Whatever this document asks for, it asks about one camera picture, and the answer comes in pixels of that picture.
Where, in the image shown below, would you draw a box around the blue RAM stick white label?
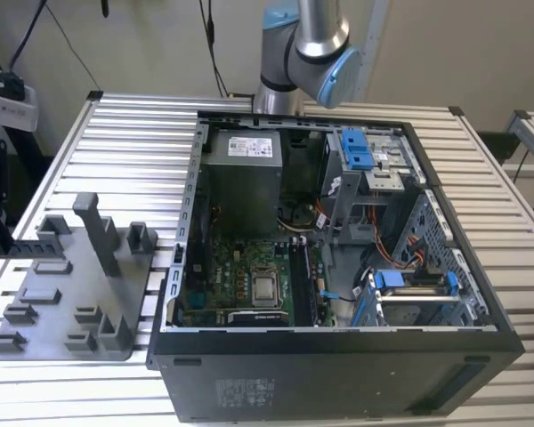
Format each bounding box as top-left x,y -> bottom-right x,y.
7,239 -> 69,261

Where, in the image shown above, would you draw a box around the grey parts rack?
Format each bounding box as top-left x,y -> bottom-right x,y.
0,191 -> 161,362

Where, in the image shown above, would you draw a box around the green motherboard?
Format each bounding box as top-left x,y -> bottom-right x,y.
177,238 -> 339,328

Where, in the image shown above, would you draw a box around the grey power supply unit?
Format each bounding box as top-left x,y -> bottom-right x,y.
199,128 -> 284,239

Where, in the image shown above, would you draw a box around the metal socket cover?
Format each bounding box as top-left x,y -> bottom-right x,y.
248,265 -> 282,310

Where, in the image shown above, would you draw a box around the silver CPU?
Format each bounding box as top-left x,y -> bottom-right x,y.
253,276 -> 279,307

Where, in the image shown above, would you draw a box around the black graphics card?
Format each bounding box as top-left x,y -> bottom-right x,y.
225,310 -> 290,328

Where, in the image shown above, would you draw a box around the grey drive cage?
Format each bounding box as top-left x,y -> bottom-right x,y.
320,126 -> 428,246

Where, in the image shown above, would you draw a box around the blue drive latch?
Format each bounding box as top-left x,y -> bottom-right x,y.
339,127 -> 376,172

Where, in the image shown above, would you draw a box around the black PC case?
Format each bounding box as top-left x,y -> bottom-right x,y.
144,109 -> 526,423

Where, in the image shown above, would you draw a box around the hard disk in blue carrier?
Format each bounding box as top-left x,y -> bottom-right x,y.
363,268 -> 478,328

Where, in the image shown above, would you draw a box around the grey neighbouring table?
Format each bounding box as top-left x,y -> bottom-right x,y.
500,109 -> 534,188

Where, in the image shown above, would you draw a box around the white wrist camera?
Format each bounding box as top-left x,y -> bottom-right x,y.
0,85 -> 40,133

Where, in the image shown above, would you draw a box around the thin black wall cable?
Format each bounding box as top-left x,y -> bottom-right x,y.
48,4 -> 101,93

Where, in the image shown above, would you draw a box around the black camera cable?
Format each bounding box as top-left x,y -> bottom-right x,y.
8,0 -> 49,72

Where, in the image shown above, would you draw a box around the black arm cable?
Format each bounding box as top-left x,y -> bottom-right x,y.
198,0 -> 231,98

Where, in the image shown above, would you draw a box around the power supply wire bundle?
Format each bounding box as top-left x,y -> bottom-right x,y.
277,198 -> 327,233

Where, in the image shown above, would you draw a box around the blue plug wire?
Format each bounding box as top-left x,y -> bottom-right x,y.
319,287 -> 362,304

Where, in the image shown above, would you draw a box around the orange drive wires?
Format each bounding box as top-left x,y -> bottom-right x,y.
368,203 -> 425,269

